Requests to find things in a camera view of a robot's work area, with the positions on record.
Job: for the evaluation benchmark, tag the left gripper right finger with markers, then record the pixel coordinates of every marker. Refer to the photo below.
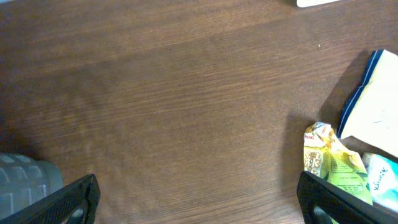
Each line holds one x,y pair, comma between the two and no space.
322,202

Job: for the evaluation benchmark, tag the cream snack bag blue label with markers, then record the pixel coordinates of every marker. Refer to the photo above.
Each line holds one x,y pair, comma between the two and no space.
370,114

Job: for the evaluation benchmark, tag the grey plastic mesh basket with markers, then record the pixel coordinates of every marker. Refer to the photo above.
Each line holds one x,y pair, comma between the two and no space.
25,181

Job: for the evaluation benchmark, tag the yellow green snack packet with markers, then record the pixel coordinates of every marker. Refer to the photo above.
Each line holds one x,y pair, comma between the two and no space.
325,157

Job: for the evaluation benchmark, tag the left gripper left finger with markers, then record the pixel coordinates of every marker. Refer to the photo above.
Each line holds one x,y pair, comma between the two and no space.
74,203

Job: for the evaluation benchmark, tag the teal tissue pack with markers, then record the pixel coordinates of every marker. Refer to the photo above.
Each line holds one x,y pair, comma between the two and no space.
382,177

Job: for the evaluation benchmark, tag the white barcode scanner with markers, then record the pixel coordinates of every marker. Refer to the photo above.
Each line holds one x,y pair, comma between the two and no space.
310,3

